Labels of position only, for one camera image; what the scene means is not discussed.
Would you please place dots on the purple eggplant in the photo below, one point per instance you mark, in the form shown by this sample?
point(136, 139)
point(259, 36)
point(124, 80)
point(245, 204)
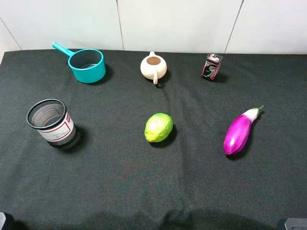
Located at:
point(239, 130)

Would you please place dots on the green lime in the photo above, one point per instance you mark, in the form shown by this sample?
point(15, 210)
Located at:
point(158, 127)

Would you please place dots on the cream ceramic teapot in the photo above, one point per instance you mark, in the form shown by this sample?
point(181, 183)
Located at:
point(153, 67)

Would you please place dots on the black mesh pen holder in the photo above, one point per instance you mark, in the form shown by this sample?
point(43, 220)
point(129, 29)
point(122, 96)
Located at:
point(52, 121)

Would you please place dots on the black gum box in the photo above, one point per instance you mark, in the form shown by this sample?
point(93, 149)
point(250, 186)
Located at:
point(211, 66)

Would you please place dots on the teal plastic saucepan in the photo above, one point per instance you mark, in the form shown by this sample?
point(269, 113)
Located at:
point(87, 65)

